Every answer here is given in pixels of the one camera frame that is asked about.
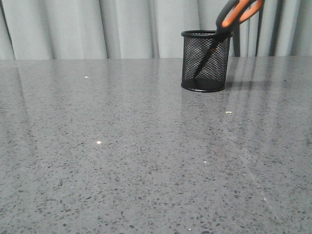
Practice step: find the grey orange handled scissors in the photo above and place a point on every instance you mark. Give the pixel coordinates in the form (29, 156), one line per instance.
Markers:
(234, 13)

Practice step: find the black mesh pen bucket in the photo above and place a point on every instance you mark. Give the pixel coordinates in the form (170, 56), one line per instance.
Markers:
(212, 78)

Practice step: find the white pleated curtain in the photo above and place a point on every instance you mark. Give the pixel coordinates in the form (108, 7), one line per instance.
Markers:
(138, 29)

